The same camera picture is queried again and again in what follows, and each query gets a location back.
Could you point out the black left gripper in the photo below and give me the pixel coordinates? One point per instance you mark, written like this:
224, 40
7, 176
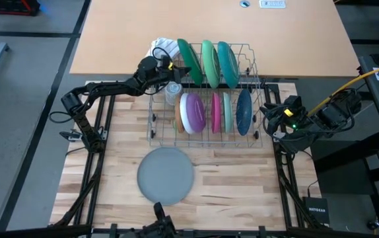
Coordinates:
168, 71

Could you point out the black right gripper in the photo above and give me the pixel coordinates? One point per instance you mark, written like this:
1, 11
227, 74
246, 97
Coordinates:
288, 110

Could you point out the dark green plate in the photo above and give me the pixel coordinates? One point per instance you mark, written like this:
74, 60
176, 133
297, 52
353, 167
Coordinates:
189, 61

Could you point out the blue patterned plate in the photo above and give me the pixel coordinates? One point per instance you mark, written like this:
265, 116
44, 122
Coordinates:
244, 112

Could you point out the light green plate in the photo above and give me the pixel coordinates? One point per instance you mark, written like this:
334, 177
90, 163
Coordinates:
211, 64

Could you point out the white plate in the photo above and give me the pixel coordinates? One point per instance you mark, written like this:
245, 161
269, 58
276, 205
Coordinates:
183, 114

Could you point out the purple plate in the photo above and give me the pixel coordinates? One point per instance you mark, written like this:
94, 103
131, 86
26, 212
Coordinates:
196, 112

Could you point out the translucent pale green plate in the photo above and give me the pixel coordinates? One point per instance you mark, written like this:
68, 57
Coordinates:
227, 112

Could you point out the teal plate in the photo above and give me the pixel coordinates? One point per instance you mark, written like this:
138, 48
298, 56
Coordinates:
229, 64

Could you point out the pink plate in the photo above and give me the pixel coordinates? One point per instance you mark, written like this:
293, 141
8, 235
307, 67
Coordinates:
216, 112

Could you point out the grey plate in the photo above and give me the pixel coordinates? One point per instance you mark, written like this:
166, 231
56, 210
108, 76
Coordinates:
165, 176

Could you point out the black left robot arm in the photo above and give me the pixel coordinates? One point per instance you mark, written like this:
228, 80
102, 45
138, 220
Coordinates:
110, 89

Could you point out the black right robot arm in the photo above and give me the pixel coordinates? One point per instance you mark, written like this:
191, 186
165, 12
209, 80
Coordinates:
331, 115

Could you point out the clear drinking glass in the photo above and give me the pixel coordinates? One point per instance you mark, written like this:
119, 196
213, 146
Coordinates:
173, 94

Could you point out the white striped cloth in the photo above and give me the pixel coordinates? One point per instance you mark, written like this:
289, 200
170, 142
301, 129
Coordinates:
163, 46

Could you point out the tan wooden desk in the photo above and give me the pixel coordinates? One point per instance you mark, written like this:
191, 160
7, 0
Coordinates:
216, 23

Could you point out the white power outlet strip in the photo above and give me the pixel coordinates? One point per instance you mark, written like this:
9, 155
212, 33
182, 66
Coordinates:
272, 4

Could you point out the red and black toolbox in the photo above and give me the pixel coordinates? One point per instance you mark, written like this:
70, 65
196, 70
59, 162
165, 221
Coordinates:
11, 6

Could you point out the black Netgear network switch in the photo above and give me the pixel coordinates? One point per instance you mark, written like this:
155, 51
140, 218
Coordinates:
316, 211

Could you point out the black aluminium table frame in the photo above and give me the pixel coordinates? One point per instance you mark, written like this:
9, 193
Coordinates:
229, 234

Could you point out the black table-level camera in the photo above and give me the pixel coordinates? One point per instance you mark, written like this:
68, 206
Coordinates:
161, 226

